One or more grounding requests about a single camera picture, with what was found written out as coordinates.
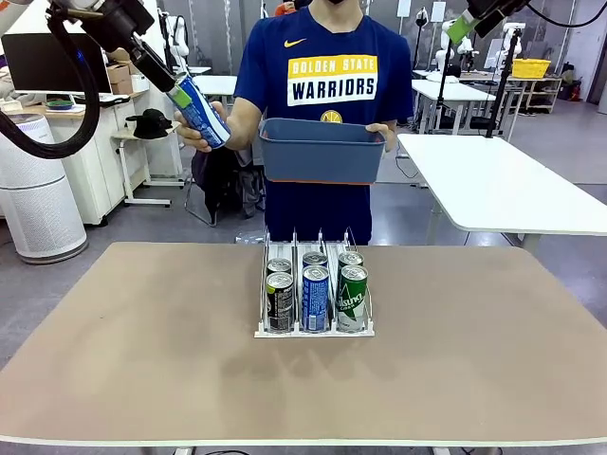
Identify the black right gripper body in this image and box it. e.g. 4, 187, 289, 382
469, 0, 532, 20

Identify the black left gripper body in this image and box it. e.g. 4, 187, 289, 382
94, 0, 156, 54

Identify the blue-grey plastic bin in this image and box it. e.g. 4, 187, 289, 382
258, 117, 386, 186

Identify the person's right forearm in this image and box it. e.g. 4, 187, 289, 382
222, 97, 267, 152

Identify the clear three-lane can dispenser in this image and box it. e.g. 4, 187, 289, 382
254, 226, 376, 339

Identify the person's right hand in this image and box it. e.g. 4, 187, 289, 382
174, 100, 238, 154

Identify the person's left hand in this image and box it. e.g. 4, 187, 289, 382
365, 121, 398, 154

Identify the black hat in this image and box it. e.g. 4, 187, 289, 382
126, 108, 173, 140

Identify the yellow plastic crate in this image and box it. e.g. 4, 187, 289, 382
511, 59, 552, 80

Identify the black tripod pole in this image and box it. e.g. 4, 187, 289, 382
486, 27, 523, 138

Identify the white background work table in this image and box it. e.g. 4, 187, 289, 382
411, 78, 497, 137
192, 75, 238, 113

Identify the wooden shelf unit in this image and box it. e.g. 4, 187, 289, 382
506, 75, 563, 115

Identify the small white side table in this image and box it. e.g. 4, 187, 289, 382
112, 121, 186, 208

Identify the black computer monitor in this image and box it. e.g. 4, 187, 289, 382
1, 32, 114, 96

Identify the white desk with cabinet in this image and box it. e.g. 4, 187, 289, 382
0, 92, 153, 227

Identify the chair draped with jackets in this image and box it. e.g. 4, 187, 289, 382
184, 146, 267, 228

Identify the person in blue t-shirt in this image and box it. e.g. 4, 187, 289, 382
234, 0, 414, 246

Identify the large white table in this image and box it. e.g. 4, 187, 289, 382
396, 133, 607, 257

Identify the white cylindrical air purifier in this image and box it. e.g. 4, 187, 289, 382
0, 113, 89, 265

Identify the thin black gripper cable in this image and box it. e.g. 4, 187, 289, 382
524, 0, 607, 28

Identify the left arm black cable bundle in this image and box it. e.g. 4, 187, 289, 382
0, 4, 103, 160

